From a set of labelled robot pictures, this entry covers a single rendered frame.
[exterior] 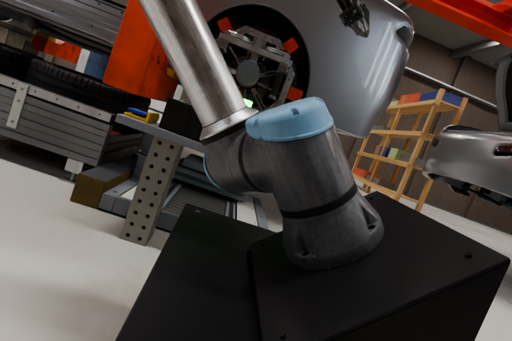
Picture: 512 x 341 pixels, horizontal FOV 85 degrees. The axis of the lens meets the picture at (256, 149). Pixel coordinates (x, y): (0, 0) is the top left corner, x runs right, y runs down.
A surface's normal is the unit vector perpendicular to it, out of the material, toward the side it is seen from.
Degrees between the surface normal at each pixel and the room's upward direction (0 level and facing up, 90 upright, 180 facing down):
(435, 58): 90
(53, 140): 90
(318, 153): 83
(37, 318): 0
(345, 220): 66
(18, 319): 0
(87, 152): 90
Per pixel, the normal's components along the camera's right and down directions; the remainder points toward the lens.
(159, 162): 0.07, 0.11
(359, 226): 0.29, -0.37
